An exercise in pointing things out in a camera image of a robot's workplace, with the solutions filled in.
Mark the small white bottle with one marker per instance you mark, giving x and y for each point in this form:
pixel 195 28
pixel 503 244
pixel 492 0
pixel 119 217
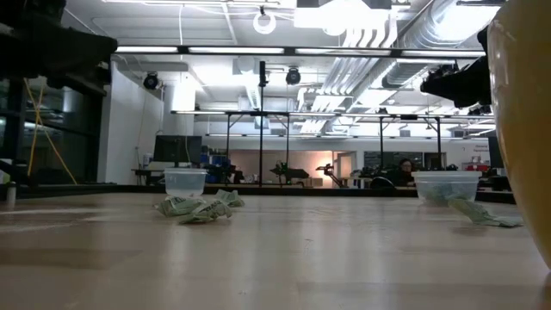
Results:
pixel 11 194

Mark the background desk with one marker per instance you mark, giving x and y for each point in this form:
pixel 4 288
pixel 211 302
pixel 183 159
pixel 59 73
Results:
pixel 146 171

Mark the black office chair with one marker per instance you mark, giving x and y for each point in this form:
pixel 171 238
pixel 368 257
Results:
pixel 382 183

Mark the orange plastic cup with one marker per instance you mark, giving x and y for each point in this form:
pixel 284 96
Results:
pixel 525 129

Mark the black background rig frame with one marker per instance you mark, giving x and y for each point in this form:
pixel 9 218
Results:
pixel 241 113
pixel 409 116

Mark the black background robot arm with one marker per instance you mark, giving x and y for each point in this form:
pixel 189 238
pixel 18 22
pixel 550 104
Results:
pixel 292 173
pixel 329 169

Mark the person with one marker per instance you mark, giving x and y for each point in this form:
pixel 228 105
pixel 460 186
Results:
pixel 404 174

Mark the black tripod stand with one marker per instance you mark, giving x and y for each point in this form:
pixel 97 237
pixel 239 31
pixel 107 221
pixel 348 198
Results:
pixel 261 129

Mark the red box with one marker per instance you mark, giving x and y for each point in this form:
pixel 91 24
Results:
pixel 478 167

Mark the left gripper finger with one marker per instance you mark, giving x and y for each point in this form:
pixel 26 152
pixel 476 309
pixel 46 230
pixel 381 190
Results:
pixel 103 51

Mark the blue storage bins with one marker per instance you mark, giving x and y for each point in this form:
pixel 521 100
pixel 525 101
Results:
pixel 219 161

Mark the dark monitor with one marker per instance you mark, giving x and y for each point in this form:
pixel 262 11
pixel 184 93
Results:
pixel 495 150

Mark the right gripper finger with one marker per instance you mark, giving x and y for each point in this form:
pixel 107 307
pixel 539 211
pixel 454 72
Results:
pixel 437 86

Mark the silver ventilation duct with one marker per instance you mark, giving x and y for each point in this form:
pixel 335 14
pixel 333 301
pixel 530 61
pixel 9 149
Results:
pixel 430 43

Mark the black computer monitor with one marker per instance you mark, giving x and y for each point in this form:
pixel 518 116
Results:
pixel 176 148

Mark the round black ceiling lamp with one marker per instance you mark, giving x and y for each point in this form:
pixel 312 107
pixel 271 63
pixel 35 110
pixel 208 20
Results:
pixel 293 76
pixel 150 81

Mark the clear plastic cup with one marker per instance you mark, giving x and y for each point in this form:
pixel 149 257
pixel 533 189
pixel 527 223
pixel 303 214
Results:
pixel 447 181
pixel 185 181

